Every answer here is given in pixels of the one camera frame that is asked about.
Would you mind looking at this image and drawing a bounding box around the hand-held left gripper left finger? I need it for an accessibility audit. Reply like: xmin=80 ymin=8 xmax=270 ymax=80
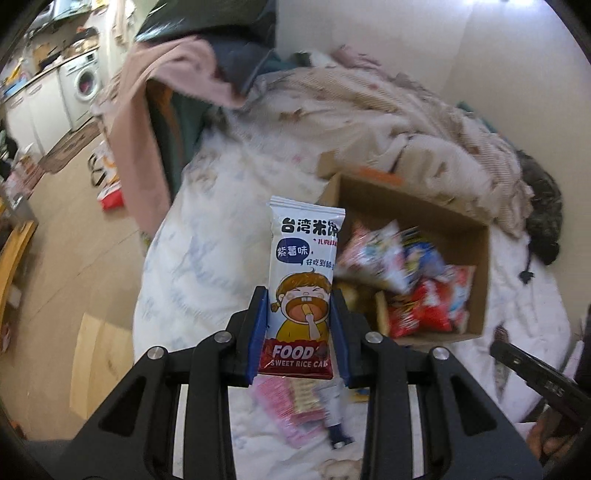
xmin=69 ymin=285 xmax=274 ymax=480

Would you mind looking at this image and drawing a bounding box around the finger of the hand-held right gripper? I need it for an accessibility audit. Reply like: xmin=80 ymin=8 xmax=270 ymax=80
xmin=489 ymin=340 xmax=548 ymax=388

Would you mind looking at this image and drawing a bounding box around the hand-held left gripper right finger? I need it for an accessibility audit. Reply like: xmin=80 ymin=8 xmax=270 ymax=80
xmin=327 ymin=288 xmax=546 ymax=480

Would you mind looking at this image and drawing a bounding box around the white red rice cake packet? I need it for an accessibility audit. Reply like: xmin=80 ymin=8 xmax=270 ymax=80
xmin=257 ymin=196 xmax=347 ymax=381

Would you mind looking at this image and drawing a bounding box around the red snack packet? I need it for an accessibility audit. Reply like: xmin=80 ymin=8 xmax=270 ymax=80
xmin=385 ymin=279 xmax=455 ymax=340

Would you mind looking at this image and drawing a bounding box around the white crinkled snack packet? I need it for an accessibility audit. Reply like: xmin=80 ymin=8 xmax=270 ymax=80
xmin=369 ymin=220 xmax=414 ymax=296

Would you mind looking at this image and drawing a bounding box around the blue snack packet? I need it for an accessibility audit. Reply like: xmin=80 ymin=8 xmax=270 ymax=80
xmin=401 ymin=227 xmax=448 ymax=296

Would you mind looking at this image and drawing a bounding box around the brown cardboard box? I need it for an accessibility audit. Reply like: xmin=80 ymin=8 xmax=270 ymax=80
xmin=316 ymin=171 xmax=491 ymax=348

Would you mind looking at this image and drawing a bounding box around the person's right hand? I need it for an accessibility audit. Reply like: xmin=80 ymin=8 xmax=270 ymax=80
xmin=527 ymin=413 xmax=578 ymax=464

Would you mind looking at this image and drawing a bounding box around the small white packet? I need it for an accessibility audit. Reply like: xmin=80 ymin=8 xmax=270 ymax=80
xmin=318 ymin=383 xmax=354 ymax=450

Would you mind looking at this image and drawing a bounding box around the pink wafer packet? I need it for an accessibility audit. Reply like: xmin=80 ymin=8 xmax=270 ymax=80
xmin=254 ymin=376 xmax=326 ymax=448

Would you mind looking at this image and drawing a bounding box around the white printed bed sheet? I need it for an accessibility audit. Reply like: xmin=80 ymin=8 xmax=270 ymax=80
xmin=131 ymin=138 xmax=579 ymax=480

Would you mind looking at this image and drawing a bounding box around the dark camouflage cloth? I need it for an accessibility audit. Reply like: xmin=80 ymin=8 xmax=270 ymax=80
xmin=514 ymin=149 xmax=565 ymax=267

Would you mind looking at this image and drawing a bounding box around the dark green garment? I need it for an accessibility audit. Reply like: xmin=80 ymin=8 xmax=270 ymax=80
xmin=147 ymin=85 xmax=206 ymax=201

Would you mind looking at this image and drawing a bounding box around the red white shopping bag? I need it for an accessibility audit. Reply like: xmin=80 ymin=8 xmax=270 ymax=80
xmin=89 ymin=142 xmax=126 ymax=212

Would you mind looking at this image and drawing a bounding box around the beige printed quilt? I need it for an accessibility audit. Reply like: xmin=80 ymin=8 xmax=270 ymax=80
xmin=249 ymin=45 xmax=533 ymax=237

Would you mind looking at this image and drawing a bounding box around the pink cloth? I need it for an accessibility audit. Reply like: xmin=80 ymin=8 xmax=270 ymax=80
xmin=91 ymin=36 xmax=246 ymax=237

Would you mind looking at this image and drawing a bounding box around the wooden chair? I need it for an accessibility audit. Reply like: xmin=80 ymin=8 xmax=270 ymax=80
xmin=0 ymin=220 xmax=38 ymax=326

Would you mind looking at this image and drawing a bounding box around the brown floor mat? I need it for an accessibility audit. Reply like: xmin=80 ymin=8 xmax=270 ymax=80
xmin=41 ymin=121 xmax=103 ymax=175

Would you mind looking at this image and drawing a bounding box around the navy blue cloth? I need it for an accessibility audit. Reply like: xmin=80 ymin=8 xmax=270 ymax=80
xmin=203 ymin=31 xmax=274 ymax=95

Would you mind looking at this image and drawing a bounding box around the white washing machine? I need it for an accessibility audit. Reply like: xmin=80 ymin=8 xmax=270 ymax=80
xmin=59 ymin=50 xmax=103 ymax=131

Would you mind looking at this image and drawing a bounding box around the white kitchen cabinet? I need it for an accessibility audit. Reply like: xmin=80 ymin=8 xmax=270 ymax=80
xmin=4 ymin=74 xmax=75 ymax=158

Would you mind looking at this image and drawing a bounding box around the black plastic bag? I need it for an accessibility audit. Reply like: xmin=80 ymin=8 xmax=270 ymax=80
xmin=133 ymin=0 xmax=279 ymax=44

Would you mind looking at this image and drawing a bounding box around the dark blue cord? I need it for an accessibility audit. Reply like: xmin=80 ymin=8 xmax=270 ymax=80
xmin=519 ymin=248 xmax=537 ymax=285

